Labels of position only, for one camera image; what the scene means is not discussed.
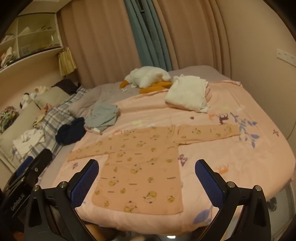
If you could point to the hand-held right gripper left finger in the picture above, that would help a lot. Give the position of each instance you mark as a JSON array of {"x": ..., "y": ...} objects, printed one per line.
[{"x": 84, "y": 183}]

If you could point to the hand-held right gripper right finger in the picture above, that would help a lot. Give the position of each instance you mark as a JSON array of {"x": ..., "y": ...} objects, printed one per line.
[{"x": 208, "y": 183}]

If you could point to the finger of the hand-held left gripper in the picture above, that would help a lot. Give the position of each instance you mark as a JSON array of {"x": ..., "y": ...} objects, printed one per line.
[
  {"x": 41, "y": 160},
  {"x": 24, "y": 164}
]

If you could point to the orange printed small shirt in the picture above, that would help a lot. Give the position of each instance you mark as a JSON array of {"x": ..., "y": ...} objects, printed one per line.
[{"x": 138, "y": 166}]

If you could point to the white clothes pile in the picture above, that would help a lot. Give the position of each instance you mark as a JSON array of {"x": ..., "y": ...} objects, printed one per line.
[{"x": 29, "y": 142}]

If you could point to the white folded clothes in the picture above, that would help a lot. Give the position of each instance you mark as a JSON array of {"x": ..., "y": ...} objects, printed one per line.
[{"x": 185, "y": 95}]

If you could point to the navy blue garment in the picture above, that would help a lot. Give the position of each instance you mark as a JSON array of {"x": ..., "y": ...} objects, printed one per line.
[{"x": 69, "y": 132}]

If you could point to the beige patterned garment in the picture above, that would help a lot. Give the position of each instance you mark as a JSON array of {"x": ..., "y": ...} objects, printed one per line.
[{"x": 40, "y": 120}]

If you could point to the floral patterned cloth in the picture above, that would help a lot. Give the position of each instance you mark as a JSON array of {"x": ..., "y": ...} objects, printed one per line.
[{"x": 8, "y": 118}]

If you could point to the small pink garment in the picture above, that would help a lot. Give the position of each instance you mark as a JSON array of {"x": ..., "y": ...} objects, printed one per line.
[{"x": 47, "y": 107}]

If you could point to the pink printed blanket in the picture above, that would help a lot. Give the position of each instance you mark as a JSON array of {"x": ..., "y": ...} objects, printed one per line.
[{"x": 208, "y": 129}]

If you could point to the black white plush toy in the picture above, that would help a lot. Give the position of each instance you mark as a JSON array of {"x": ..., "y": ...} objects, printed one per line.
[{"x": 25, "y": 99}]

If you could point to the grey garment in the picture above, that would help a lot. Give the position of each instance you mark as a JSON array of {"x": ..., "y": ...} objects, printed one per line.
[{"x": 101, "y": 114}]

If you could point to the cream plush toy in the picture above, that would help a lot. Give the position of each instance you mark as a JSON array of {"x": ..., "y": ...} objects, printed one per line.
[{"x": 41, "y": 89}]

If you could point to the small plaid pillow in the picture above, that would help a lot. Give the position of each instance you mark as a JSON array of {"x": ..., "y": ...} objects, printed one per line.
[{"x": 77, "y": 95}]

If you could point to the dark brown cloth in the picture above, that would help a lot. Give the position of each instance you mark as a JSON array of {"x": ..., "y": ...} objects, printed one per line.
[{"x": 66, "y": 87}]

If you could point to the straw fringe hanging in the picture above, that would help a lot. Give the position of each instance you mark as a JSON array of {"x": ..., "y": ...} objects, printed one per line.
[{"x": 67, "y": 61}]

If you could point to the cloth bundle on shelf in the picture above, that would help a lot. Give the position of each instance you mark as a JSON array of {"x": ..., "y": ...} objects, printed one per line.
[{"x": 8, "y": 56}]

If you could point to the white goose plush toy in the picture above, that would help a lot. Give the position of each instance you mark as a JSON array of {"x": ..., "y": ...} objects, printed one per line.
[{"x": 145, "y": 75}]

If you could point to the pink curtain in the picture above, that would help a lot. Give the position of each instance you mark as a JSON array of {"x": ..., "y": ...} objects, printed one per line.
[
  {"x": 99, "y": 41},
  {"x": 192, "y": 34}
]

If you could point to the teal curtain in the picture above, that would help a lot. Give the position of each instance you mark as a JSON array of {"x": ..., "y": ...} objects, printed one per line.
[{"x": 150, "y": 34}]

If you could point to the white wall shelf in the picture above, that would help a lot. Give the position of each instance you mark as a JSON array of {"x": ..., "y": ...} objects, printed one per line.
[{"x": 34, "y": 37}]

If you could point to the white wall socket strip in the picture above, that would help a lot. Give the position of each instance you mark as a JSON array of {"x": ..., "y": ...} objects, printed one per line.
[{"x": 286, "y": 56}]

